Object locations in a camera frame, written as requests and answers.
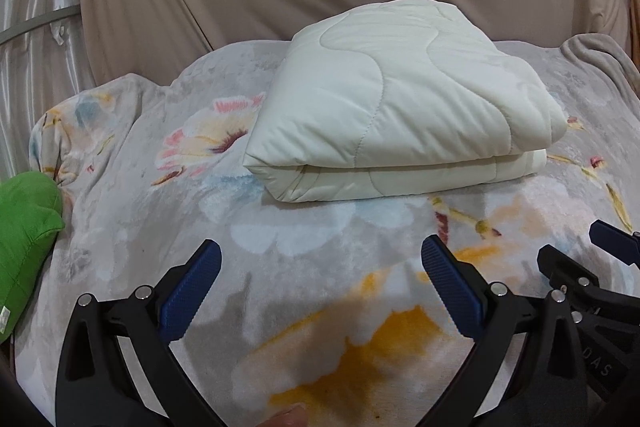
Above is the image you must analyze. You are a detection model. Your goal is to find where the green cushion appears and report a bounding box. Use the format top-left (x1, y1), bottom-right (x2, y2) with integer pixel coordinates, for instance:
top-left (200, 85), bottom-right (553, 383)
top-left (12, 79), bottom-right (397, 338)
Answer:
top-left (0, 171), bottom-right (67, 347)

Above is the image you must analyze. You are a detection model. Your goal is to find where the white satin curtain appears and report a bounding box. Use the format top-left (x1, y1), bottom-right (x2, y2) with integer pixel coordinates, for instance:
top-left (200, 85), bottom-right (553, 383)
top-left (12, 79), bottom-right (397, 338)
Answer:
top-left (0, 0), bottom-right (97, 180)

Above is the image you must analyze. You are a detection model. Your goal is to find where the floral fleece blanket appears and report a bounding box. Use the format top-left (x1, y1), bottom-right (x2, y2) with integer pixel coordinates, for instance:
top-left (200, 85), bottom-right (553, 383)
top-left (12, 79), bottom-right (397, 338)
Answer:
top-left (14, 34), bottom-right (640, 427)

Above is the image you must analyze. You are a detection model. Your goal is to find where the white quilted blanket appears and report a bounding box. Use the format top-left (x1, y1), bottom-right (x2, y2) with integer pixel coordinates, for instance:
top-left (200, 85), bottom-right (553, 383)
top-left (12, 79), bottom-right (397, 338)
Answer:
top-left (242, 0), bottom-right (568, 204)

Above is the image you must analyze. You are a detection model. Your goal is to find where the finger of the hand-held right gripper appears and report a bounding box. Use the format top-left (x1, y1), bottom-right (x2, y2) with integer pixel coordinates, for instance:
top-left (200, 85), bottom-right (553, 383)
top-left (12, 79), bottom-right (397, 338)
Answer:
top-left (589, 219), bottom-right (640, 266)
top-left (537, 244), bottom-right (602, 297)

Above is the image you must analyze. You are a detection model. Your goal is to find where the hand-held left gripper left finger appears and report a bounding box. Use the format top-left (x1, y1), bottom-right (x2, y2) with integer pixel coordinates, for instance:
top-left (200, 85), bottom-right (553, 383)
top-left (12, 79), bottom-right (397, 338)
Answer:
top-left (56, 238), bottom-right (223, 427)

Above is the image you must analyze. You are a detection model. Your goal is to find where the grey metal rod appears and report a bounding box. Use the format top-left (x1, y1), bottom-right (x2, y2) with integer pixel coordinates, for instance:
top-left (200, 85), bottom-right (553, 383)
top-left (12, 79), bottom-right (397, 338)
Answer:
top-left (0, 4), bottom-right (82, 46)

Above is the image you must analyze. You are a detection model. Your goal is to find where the person's left hand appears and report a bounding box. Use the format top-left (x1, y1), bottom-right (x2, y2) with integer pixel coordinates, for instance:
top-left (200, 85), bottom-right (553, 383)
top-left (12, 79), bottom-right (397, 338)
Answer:
top-left (266, 403), bottom-right (312, 427)

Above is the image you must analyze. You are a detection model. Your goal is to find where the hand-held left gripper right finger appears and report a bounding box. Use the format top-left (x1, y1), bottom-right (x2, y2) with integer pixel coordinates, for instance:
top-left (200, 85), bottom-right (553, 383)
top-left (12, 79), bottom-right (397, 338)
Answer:
top-left (420, 236), bottom-right (591, 427)

